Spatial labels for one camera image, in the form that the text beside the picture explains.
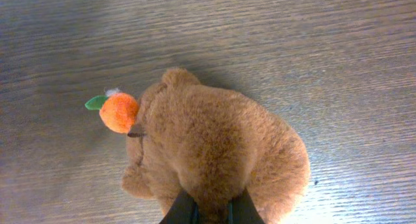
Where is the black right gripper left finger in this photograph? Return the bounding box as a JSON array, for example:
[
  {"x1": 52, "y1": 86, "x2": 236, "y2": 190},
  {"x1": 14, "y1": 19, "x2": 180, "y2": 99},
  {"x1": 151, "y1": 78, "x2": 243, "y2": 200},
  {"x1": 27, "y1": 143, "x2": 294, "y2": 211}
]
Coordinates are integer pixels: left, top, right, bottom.
[{"x1": 159, "y1": 190, "x2": 199, "y2": 224}]

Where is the brown plush toy with orange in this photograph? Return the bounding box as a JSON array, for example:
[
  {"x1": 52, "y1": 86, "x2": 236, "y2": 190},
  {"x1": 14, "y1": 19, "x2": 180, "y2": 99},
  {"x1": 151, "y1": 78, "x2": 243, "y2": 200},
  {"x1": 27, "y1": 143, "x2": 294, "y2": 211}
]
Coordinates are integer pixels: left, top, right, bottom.
[{"x1": 85, "y1": 68, "x2": 310, "y2": 223}]

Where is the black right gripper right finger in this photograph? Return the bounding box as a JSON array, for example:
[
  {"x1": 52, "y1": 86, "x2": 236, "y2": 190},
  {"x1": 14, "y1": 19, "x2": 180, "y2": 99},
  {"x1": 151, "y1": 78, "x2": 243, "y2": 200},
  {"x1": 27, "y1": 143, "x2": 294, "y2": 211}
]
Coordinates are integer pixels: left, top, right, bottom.
[{"x1": 227, "y1": 189, "x2": 265, "y2": 224}]

